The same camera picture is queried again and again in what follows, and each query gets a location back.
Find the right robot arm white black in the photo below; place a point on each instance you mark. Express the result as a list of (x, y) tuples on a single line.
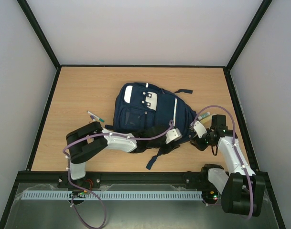
[(241, 190)]

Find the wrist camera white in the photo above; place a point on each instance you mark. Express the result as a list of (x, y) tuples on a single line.
[(173, 135), (199, 129)]

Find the navy blue backpack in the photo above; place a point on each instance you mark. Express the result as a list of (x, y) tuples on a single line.
[(141, 106)]

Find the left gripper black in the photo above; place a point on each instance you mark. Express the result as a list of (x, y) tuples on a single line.
[(171, 147)]

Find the green cap marker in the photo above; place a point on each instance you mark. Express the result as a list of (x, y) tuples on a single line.
[(96, 117)]

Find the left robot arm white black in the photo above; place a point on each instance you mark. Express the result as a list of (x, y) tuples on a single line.
[(87, 141)]

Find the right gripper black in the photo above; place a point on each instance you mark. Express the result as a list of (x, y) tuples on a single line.
[(196, 142)]

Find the small glue stick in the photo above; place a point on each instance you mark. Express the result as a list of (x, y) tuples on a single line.
[(204, 115)]

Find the yellow eraser block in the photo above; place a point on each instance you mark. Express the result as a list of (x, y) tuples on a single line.
[(207, 119)]

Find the light blue cable duct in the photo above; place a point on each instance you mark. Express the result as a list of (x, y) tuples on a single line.
[(113, 195)]

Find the black aluminium frame rail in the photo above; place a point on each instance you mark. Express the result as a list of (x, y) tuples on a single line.
[(189, 180)]

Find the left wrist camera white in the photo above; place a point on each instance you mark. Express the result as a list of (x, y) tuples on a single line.
[(173, 135)]

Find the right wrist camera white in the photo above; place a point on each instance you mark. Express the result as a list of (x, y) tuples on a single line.
[(199, 129)]

